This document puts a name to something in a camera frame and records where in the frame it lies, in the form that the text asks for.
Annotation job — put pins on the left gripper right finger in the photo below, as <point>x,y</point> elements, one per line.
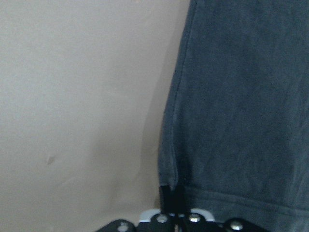
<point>181,205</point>

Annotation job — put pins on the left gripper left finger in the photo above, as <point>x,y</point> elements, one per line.
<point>167,200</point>

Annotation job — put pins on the black graphic t-shirt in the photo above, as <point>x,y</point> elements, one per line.
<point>236,125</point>

